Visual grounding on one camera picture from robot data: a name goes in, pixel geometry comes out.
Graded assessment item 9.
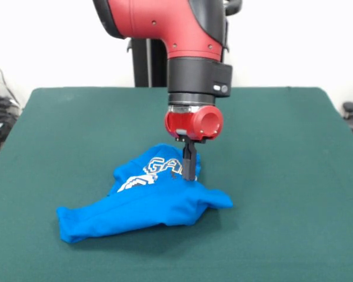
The thin grey cable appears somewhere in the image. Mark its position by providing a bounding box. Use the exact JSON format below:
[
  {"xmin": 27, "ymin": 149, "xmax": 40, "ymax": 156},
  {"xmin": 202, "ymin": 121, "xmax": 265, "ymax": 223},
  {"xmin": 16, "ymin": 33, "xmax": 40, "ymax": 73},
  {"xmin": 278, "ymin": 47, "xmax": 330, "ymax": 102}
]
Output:
[{"xmin": 0, "ymin": 54, "xmax": 21, "ymax": 106}]

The blue shirt with white print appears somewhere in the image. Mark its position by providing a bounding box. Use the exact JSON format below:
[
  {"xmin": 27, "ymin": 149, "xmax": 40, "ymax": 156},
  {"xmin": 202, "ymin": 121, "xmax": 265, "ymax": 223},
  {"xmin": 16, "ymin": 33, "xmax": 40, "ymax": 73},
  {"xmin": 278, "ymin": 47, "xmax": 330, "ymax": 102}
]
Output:
[{"xmin": 56, "ymin": 143, "xmax": 234, "ymax": 244}]

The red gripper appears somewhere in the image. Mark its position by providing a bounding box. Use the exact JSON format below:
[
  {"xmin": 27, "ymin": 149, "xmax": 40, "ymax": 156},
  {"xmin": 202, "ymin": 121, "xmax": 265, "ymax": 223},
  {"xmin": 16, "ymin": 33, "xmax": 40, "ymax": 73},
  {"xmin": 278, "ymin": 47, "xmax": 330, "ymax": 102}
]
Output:
[{"xmin": 164, "ymin": 105, "xmax": 225, "ymax": 182}]

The black cable bundle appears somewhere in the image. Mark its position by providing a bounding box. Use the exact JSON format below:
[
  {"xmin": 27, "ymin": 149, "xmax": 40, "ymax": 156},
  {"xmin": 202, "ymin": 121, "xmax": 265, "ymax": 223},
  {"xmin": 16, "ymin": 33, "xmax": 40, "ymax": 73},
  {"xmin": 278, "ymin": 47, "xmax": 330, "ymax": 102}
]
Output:
[{"xmin": 0, "ymin": 96, "xmax": 21, "ymax": 153}]

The dark green table cloth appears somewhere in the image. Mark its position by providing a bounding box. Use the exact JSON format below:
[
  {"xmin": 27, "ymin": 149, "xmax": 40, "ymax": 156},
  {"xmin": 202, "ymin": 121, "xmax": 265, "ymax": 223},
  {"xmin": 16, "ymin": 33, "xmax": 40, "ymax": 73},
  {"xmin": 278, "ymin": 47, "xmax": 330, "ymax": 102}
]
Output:
[{"xmin": 0, "ymin": 86, "xmax": 353, "ymax": 282}]

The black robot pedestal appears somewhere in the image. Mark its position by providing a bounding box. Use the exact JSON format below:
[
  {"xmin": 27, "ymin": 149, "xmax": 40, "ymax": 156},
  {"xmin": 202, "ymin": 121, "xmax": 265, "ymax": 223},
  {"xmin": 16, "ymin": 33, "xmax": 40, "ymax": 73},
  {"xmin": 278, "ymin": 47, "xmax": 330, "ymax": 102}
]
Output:
[{"xmin": 126, "ymin": 0, "xmax": 244, "ymax": 88}]

